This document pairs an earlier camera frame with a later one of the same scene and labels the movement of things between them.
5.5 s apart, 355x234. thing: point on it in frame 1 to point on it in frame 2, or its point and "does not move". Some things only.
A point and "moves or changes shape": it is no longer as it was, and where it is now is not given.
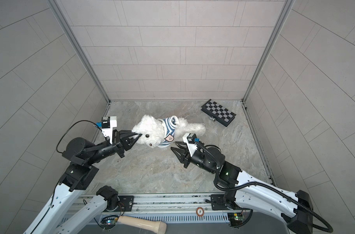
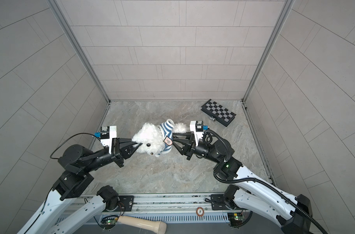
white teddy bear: x=152 y=135 moves or changes shape
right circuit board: x=235 y=219 does not move
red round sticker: x=200 y=211 does not move
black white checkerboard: x=221 y=113 does not move
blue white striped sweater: x=170 y=123 moves or changes shape
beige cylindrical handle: x=158 y=227 does not move
